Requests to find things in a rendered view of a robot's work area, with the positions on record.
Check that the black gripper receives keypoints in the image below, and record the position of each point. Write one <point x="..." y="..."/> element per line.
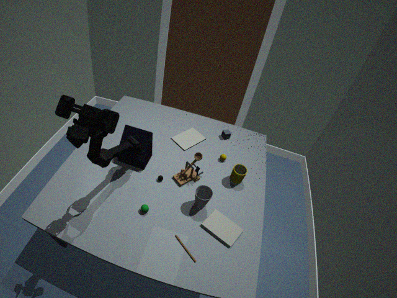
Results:
<point x="107" y="119"/>

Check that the yellow cylindrical cup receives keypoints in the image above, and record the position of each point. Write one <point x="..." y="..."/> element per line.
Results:
<point x="238" y="173"/>

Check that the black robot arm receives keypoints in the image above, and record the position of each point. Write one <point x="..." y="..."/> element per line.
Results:
<point x="79" y="133"/>

